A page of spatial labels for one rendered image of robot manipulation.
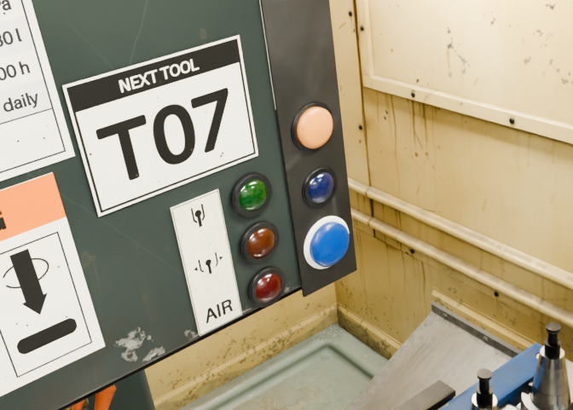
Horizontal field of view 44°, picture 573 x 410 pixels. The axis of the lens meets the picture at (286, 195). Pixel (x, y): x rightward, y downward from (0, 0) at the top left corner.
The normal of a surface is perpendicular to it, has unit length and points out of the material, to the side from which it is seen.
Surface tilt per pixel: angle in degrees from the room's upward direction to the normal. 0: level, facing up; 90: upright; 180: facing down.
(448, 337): 24
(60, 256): 90
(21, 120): 90
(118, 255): 90
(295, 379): 0
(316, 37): 90
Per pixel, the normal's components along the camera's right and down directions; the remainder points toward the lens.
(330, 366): -0.13, -0.89
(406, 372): -0.45, -0.67
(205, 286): 0.57, 0.29
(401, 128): -0.80, 0.36
